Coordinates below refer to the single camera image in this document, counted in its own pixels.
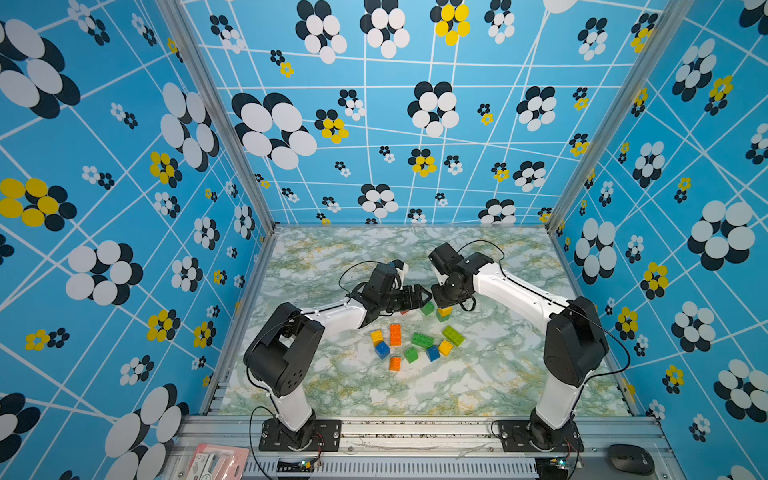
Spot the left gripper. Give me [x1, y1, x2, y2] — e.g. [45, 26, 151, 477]
[379, 283, 432, 312]

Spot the lime long lego brick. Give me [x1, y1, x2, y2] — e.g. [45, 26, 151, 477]
[442, 326, 465, 347]

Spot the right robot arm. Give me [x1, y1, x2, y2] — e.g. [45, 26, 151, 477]
[428, 243, 609, 452]

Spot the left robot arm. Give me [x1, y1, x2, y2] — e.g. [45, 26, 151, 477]
[243, 260, 432, 451]

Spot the green square lego brick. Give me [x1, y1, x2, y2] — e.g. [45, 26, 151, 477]
[421, 302, 435, 316]

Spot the orange long lego brick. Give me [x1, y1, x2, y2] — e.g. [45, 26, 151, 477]
[389, 323, 402, 347]

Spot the green long lego brick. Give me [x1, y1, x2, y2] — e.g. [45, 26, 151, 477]
[411, 332, 435, 349]

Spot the yellow lego brick left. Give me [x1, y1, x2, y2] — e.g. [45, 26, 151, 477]
[371, 330, 384, 346]

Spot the small green lego brick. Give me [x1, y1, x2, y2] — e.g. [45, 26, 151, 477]
[404, 347, 419, 363]

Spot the blue lego brick left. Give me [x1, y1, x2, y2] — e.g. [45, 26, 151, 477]
[374, 341, 390, 359]

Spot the small blue lego brick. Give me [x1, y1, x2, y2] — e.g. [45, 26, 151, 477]
[426, 345, 440, 362]

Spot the yellow lego brick centre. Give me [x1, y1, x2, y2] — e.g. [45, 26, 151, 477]
[438, 340, 454, 356]

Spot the black computer mouse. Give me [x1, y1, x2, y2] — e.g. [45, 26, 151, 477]
[608, 444, 655, 476]

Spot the pink packaged item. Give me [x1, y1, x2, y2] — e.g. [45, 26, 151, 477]
[185, 444, 250, 480]

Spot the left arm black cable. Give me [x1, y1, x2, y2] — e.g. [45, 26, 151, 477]
[337, 259, 391, 301]

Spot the aluminium front rail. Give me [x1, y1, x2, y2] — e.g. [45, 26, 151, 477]
[161, 415, 685, 479]

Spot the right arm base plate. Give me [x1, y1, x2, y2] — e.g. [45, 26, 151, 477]
[496, 420, 584, 455]

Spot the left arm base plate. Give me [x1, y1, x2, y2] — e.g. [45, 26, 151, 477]
[258, 419, 342, 452]

